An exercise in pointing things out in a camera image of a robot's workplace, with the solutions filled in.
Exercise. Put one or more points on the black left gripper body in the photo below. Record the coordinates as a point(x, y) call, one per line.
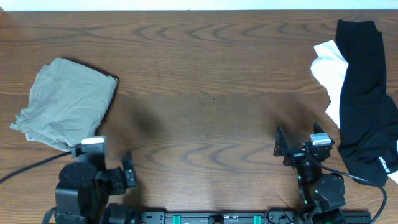
point(129, 175)

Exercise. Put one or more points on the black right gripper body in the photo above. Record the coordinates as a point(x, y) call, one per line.
point(298, 154)

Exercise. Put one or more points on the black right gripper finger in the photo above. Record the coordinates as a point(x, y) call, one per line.
point(317, 129)
point(281, 147)

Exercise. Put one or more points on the grey-green shorts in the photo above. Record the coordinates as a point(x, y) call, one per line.
point(67, 103)

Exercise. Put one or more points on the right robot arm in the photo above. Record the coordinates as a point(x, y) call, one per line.
point(322, 194)

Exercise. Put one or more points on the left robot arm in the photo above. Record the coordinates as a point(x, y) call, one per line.
point(84, 189)

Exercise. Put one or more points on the black garment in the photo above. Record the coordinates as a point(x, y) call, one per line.
point(368, 115)

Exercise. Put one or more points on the white garment on right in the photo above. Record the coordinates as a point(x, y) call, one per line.
point(329, 69)

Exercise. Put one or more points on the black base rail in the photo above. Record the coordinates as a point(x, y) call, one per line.
point(233, 217)

